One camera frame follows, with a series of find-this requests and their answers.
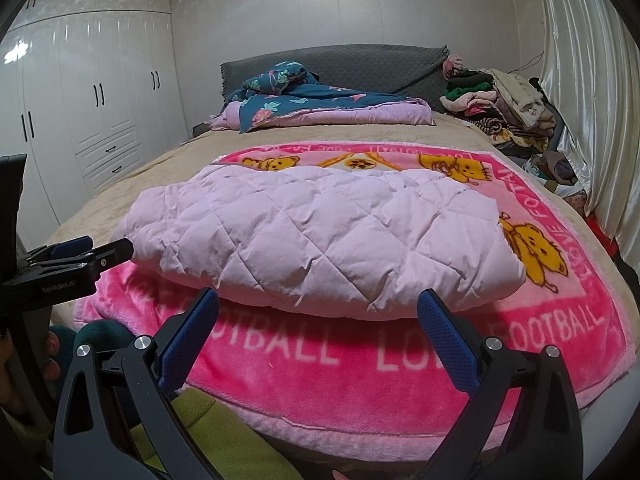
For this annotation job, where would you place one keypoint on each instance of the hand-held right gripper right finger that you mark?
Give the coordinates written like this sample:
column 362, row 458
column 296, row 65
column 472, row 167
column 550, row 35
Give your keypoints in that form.
column 447, row 337

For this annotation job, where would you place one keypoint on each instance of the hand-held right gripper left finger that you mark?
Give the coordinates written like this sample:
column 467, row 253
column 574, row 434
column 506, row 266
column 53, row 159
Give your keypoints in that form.
column 192, row 337

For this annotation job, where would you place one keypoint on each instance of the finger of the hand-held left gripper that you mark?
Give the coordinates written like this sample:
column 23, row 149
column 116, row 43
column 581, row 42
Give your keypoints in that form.
column 115, row 252
column 67, row 249

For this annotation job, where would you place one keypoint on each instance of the pink quilted jacket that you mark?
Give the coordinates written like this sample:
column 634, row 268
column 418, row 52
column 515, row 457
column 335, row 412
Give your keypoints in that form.
column 325, row 240

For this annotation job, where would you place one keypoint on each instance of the pile of folded clothes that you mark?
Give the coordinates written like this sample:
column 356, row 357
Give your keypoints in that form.
column 505, row 105

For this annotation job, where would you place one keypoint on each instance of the person's left hand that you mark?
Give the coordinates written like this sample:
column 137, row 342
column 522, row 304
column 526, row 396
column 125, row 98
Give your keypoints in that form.
column 10, row 375

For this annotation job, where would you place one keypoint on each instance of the dark teal garment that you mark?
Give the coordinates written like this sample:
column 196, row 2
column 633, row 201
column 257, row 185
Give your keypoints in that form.
column 100, row 332

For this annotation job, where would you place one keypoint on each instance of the beige bed cover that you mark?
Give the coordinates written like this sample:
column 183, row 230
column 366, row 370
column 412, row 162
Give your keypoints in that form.
column 150, row 170

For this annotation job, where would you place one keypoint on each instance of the yellow-green garment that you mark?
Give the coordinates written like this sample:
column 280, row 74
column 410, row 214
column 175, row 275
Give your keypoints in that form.
column 225, row 435

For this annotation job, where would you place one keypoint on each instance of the pink cartoon printed blanket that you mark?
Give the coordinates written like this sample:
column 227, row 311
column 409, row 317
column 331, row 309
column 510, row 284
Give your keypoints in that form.
column 325, row 370

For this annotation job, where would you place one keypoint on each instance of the dark bedside stand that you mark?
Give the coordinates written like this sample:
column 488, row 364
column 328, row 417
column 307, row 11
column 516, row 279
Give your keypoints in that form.
column 201, row 131

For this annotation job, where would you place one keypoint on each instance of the white wardrobe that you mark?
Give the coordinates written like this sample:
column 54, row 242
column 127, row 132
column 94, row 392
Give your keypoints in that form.
column 100, row 85

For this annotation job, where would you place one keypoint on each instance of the red cloth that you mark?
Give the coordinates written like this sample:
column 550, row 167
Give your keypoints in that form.
column 607, row 235

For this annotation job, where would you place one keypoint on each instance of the dark blue floral quilt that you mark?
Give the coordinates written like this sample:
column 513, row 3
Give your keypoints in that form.
column 325, row 105

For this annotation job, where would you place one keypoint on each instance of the pink floral cloth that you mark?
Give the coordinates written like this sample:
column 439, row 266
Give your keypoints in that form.
column 454, row 64

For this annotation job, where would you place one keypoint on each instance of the white satin curtain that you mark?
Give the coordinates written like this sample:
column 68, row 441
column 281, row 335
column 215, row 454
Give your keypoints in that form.
column 600, row 110

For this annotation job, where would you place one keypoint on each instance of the grey padded headboard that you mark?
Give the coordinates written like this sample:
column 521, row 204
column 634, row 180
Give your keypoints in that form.
column 360, row 67

